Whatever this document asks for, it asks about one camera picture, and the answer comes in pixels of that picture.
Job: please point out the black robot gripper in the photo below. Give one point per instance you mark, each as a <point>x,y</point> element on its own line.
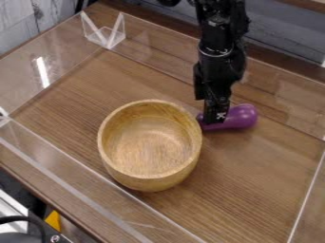
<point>218,70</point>

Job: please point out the purple toy eggplant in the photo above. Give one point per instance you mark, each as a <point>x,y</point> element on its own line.
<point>242,116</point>

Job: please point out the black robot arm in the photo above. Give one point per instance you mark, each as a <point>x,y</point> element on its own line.
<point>223,23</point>

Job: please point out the brown wooden bowl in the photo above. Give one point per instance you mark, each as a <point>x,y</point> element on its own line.
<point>150,142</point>

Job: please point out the yellow black equipment base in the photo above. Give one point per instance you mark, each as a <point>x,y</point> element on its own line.
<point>44,227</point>

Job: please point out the clear acrylic corner bracket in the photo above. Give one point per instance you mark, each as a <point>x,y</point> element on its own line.
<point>105,37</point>

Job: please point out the clear acrylic tray wall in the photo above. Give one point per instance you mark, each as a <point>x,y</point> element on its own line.
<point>77,187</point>

